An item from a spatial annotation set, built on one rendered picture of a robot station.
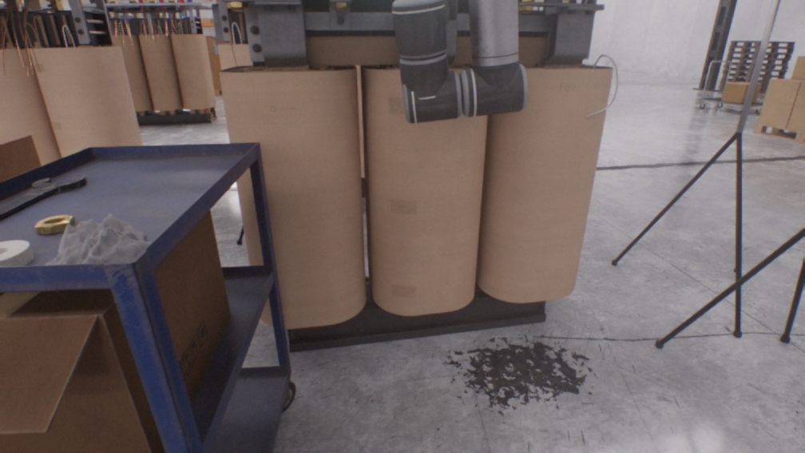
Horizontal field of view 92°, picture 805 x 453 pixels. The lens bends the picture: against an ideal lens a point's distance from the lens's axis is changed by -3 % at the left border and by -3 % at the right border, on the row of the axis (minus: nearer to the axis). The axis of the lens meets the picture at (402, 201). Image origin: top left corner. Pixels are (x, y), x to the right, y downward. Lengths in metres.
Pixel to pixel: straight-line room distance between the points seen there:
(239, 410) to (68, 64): 2.46
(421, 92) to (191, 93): 6.17
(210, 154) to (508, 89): 0.76
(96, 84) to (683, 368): 3.50
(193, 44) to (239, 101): 5.65
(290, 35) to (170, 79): 5.87
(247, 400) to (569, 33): 1.52
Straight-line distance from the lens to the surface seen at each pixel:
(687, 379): 1.91
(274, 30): 1.25
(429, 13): 0.87
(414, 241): 1.38
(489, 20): 0.91
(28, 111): 3.50
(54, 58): 3.28
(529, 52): 1.49
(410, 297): 1.50
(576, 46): 1.46
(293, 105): 1.22
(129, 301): 0.60
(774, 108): 7.43
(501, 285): 1.64
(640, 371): 1.86
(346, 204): 1.33
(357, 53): 1.34
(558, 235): 1.58
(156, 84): 7.07
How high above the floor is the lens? 1.15
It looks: 22 degrees down
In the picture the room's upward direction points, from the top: straight up
